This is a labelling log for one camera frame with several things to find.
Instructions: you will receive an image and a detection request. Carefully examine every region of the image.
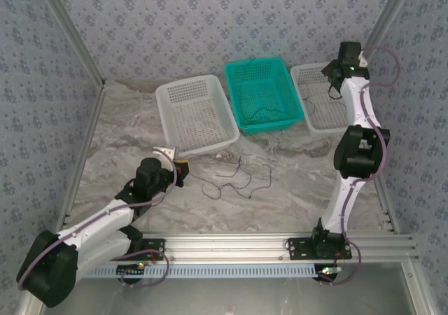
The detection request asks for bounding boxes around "aluminium mounting rail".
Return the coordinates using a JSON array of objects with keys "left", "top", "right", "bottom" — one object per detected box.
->
[{"left": 36, "top": 233, "right": 420, "bottom": 263}]

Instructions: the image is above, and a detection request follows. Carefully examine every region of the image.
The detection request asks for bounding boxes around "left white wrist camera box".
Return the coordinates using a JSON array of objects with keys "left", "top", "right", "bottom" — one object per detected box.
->
[{"left": 153, "top": 146, "right": 181, "bottom": 172}]

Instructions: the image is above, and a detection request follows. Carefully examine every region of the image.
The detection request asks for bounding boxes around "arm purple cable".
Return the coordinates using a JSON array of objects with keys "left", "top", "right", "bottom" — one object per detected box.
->
[
  {"left": 16, "top": 159, "right": 171, "bottom": 292},
  {"left": 318, "top": 45, "right": 401, "bottom": 287}
]

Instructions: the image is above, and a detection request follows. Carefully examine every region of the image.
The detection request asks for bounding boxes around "aluminium frame post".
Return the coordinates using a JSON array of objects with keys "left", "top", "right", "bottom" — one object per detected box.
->
[
  {"left": 34, "top": 0, "right": 106, "bottom": 89},
  {"left": 351, "top": 0, "right": 418, "bottom": 71}
]

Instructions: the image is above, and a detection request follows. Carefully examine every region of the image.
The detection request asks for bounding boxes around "thin purple cable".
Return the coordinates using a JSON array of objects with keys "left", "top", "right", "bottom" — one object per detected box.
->
[
  {"left": 302, "top": 93, "right": 317, "bottom": 117},
  {"left": 188, "top": 156, "right": 274, "bottom": 200}
]

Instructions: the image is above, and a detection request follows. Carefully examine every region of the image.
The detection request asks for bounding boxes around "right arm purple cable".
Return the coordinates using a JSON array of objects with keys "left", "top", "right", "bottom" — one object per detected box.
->
[{"left": 318, "top": 45, "right": 401, "bottom": 287}]

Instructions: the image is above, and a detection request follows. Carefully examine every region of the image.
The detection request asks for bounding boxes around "teal plastic basket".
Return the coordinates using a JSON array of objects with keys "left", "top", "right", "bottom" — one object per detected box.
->
[{"left": 223, "top": 57, "right": 305, "bottom": 137}]

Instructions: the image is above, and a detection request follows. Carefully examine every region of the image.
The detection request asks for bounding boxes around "aluminium frame leg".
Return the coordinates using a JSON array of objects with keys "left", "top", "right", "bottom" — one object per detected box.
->
[
  {"left": 17, "top": 295, "right": 48, "bottom": 315},
  {"left": 400, "top": 261, "right": 437, "bottom": 315}
]

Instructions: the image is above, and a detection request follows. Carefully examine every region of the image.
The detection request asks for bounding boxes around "black electronics board with LED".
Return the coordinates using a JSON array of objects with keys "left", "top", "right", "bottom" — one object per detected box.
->
[
  {"left": 116, "top": 264, "right": 147, "bottom": 279},
  {"left": 316, "top": 264, "right": 344, "bottom": 281}
]

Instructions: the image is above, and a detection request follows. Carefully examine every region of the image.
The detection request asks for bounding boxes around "white plastic basket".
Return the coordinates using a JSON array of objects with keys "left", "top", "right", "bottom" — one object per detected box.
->
[
  {"left": 289, "top": 62, "right": 353, "bottom": 137},
  {"left": 155, "top": 73, "right": 241, "bottom": 160}
]

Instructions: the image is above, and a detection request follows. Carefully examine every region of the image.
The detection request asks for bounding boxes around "white slotted cable duct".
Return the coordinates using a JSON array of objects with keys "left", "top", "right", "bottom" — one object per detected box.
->
[{"left": 83, "top": 263, "right": 316, "bottom": 280}]

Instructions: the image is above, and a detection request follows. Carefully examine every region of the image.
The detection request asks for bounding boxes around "right gripper thin black wire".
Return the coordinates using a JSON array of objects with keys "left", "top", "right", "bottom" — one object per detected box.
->
[{"left": 328, "top": 83, "right": 346, "bottom": 101}]

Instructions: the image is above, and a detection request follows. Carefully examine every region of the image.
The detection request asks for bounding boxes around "grey metal panel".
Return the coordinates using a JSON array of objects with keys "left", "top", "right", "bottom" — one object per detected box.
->
[{"left": 52, "top": 278, "right": 417, "bottom": 315}]

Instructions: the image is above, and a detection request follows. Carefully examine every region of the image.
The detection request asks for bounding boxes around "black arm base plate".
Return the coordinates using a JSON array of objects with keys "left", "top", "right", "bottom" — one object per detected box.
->
[
  {"left": 287, "top": 237, "right": 353, "bottom": 261},
  {"left": 132, "top": 238, "right": 166, "bottom": 261}
]

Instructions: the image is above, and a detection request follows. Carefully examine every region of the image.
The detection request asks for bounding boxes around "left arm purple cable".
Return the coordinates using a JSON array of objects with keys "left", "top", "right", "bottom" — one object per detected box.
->
[{"left": 16, "top": 159, "right": 171, "bottom": 292}]

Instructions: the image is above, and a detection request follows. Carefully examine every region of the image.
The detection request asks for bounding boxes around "thin white cable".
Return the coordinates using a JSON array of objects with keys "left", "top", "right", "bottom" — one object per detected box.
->
[{"left": 188, "top": 117, "right": 228, "bottom": 146}]

